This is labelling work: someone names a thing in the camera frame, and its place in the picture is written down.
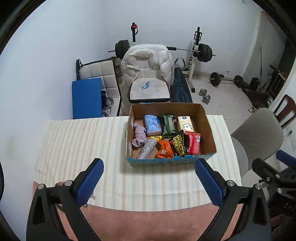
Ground black metal stand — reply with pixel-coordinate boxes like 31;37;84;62
259;47;285;93

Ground white padded chair black frame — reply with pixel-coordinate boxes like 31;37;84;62
75;58;122;116

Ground black bag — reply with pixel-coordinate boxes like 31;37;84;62
248;77;260;91

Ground small floor barbell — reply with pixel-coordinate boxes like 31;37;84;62
209;72;244;88

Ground brown wooden chair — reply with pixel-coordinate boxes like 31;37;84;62
274;94;296;129

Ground red packet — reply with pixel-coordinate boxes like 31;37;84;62
183;132;202;156

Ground silver glitter pouch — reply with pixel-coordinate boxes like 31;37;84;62
137;136;162;160

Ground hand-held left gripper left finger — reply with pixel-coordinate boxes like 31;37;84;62
26;158;104;241

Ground beige upholstered chair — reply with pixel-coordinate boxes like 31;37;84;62
128;77;171;103

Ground yellow white box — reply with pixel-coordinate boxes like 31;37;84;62
176;116;195;133

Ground beige puffer jacket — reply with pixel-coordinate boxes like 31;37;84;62
121;43;175;95

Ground barbell with black plates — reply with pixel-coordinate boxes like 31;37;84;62
108;40;216;63

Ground striped pink tablecloth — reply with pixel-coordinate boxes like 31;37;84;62
32;115;243;241

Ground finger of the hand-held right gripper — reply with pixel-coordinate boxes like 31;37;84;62
252;158;287;186
276;150;296;168

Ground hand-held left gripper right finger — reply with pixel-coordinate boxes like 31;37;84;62
195;158;272;241

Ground black wipes packet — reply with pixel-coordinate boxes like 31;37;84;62
168;130;186;157

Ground cardboard box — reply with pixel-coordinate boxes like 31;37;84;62
125;103;217;167

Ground black weight bench pad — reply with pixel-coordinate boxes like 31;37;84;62
171;68;193;103

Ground green packet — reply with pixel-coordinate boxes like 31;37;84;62
158;115;178;137

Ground chrome weight plates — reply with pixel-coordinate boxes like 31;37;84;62
102;91;121;116

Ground grey office chair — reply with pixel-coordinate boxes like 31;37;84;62
231;108;284;183

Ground blue board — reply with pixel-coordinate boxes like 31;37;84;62
72;78;102;120

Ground white weight rack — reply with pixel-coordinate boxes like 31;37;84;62
131;22;204;93

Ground blue tissue pack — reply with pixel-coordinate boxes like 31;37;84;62
144;114;162;137

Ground purple grey socks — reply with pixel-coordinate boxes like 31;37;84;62
131;123;147;149

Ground dark floor mat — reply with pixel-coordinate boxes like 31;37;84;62
242;88;273;108

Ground orange snack packet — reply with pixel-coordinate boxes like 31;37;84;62
155;140;174;159

